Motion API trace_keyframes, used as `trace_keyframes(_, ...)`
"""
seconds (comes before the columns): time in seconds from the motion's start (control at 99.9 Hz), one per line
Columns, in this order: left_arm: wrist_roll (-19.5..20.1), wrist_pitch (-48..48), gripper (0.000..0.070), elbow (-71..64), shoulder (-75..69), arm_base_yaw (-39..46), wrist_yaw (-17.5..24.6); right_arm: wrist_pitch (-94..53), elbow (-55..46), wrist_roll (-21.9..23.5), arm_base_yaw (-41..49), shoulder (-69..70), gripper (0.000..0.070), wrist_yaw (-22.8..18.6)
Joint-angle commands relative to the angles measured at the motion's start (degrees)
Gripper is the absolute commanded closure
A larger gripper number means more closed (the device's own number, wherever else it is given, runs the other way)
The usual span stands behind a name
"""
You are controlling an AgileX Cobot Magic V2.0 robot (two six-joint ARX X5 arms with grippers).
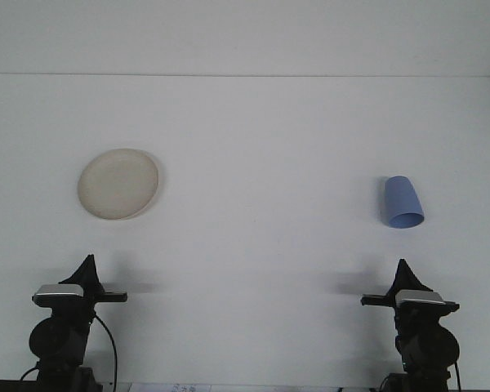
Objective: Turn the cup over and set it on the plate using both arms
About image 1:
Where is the pale blue cup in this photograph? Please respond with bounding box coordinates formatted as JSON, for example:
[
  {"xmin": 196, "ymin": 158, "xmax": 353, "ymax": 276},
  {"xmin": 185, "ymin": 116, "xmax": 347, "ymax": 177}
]
[{"xmin": 382, "ymin": 175, "xmax": 425, "ymax": 229}]

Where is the pale round plate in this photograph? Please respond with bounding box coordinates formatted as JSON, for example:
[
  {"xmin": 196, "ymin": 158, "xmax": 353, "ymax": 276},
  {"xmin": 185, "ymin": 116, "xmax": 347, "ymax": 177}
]
[{"xmin": 77, "ymin": 147, "xmax": 163, "ymax": 221}]

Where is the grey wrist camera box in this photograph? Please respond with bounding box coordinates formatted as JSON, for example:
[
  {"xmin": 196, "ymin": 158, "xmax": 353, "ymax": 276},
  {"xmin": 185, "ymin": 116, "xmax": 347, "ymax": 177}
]
[
  {"xmin": 31, "ymin": 284, "xmax": 86, "ymax": 308},
  {"xmin": 394, "ymin": 288, "xmax": 449, "ymax": 308}
]

